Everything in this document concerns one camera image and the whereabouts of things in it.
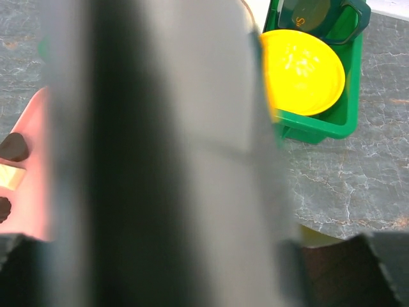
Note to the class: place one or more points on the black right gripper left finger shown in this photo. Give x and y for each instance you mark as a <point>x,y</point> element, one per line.
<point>23,271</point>

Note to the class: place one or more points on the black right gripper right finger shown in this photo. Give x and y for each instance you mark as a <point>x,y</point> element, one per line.
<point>382,277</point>

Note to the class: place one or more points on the pink chocolate tray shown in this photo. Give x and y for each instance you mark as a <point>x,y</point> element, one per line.
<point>30,211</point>

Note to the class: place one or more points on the metal tongs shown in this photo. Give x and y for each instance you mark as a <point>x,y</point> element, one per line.
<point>165,184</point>

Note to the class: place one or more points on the dark swirl rosette chocolate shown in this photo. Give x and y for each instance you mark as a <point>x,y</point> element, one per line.
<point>5,209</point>

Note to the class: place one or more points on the white ridged square chocolate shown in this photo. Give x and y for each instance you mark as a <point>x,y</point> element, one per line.
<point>11,176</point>

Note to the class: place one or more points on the dark teardrop chocolate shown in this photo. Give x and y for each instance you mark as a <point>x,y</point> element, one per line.
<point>14,148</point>

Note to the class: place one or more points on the green plastic crate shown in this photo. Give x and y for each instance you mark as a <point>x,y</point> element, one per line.
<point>341,119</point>

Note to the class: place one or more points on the yellow bowl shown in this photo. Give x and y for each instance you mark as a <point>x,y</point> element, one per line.
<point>302,74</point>

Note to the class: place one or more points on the green mug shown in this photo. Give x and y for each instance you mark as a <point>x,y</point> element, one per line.
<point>334,22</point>

